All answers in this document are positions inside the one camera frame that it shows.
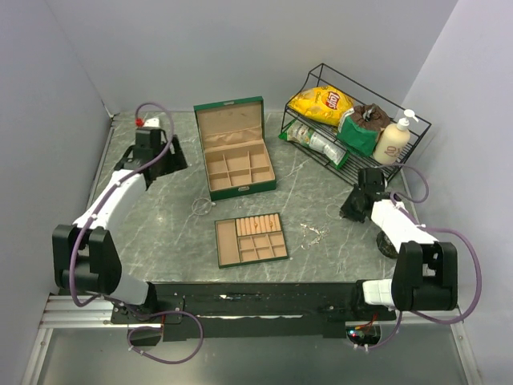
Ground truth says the silver pearl bangle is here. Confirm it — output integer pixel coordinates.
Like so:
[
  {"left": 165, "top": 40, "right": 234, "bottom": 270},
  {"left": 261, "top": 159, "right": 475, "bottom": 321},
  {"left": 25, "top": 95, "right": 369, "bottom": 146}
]
[
  {"left": 191, "top": 197, "right": 216, "bottom": 217},
  {"left": 325, "top": 204, "right": 341, "bottom": 220}
]

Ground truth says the silver chain necklace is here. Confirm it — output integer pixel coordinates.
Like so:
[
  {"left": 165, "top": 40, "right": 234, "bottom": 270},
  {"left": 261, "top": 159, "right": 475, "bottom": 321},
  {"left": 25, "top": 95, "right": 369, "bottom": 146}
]
[{"left": 299, "top": 222, "right": 332, "bottom": 250}]

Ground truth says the green jewelry box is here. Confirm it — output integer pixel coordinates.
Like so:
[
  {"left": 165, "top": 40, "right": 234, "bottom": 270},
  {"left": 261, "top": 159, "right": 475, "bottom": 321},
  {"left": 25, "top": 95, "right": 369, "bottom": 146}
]
[{"left": 193, "top": 96, "right": 277, "bottom": 201}]

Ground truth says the green jewelry tray insert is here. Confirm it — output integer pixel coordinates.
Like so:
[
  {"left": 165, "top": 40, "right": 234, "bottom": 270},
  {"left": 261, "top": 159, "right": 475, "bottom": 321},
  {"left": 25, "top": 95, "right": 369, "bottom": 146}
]
[{"left": 215, "top": 213, "right": 289, "bottom": 269}]

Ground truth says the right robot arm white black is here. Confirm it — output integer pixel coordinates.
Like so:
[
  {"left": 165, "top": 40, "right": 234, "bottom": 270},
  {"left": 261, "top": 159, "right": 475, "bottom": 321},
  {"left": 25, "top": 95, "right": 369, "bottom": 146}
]
[{"left": 340, "top": 168, "right": 458, "bottom": 320}]

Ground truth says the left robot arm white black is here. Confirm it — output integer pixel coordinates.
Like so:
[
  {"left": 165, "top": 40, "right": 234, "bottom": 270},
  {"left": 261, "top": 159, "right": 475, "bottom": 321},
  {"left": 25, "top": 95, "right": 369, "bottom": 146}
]
[{"left": 52, "top": 128, "right": 188, "bottom": 322}]

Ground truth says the white tape roll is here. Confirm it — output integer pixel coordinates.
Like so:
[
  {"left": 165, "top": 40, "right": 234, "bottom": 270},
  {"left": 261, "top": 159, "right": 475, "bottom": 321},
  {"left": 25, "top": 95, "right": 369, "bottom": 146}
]
[{"left": 376, "top": 231, "right": 398, "bottom": 259}]

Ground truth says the cream lotion pump bottle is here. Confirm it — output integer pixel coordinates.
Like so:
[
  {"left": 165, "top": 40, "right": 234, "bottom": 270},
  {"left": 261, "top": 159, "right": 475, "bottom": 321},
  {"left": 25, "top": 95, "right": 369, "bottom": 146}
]
[{"left": 373, "top": 109, "right": 419, "bottom": 165}]

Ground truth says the green brown paper bag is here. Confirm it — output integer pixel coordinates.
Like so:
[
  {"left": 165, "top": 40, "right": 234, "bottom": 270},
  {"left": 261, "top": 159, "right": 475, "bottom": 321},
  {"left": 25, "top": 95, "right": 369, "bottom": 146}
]
[{"left": 337, "top": 103, "right": 390, "bottom": 156}]

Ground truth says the green white snack bag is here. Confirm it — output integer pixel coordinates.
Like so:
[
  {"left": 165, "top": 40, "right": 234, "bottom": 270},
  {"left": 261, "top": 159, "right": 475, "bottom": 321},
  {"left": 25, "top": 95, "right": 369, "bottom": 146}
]
[{"left": 278, "top": 120, "right": 348, "bottom": 169}]

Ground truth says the yellow Lays chips bag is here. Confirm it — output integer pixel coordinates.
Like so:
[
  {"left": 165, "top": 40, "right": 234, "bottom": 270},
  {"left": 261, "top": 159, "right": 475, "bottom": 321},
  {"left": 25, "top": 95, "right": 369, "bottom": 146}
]
[{"left": 288, "top": 86, "right": 353, "bottom": 127}]

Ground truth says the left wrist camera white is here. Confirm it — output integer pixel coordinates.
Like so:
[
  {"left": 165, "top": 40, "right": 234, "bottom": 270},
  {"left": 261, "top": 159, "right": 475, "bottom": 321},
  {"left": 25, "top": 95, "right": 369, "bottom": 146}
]
[{"left": 135, "top": 117, "right": 161, "bottom": 129}]

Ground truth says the black wire shelf rack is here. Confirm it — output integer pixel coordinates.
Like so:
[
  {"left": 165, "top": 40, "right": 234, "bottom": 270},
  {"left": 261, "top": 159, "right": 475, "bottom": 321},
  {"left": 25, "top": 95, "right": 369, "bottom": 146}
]
[{"left": 279, "top": 63, "right": 431, "bottom": 184}]

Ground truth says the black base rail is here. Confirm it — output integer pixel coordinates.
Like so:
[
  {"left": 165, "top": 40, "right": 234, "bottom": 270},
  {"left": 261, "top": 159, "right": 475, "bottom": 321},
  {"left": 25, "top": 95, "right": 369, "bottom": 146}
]
[{"left": 111, "top": 281, "right": 396, "bottom": 342}]

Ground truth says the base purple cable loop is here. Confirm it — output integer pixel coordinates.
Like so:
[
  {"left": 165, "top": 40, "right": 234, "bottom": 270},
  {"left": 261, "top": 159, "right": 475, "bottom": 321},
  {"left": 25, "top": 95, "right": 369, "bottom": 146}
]
[{"left": 127, "top": 311, "right": 206, "bottom": 365}]

